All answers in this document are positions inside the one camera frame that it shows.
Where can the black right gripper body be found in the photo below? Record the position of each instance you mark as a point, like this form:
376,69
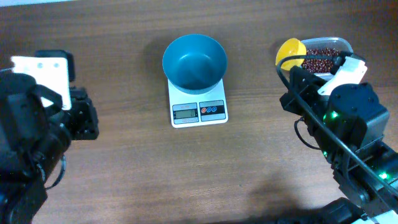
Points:
300,88

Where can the yellow plastic measuring scoop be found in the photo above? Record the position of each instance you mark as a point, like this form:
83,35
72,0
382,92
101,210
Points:
291,47

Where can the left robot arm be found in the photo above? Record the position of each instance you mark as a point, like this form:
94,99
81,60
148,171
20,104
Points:
35,134

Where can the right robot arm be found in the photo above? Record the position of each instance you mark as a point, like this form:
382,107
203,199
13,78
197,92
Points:
348,125

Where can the white digital kitchen scale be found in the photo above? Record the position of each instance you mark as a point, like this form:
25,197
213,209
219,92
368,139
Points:
190,110

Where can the teal plastic bowl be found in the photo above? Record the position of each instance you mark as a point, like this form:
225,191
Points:
194,63

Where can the red adzuki beans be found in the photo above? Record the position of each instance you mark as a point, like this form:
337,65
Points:
319,65

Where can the clear plastic food container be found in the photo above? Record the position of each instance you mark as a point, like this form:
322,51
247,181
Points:
327,42

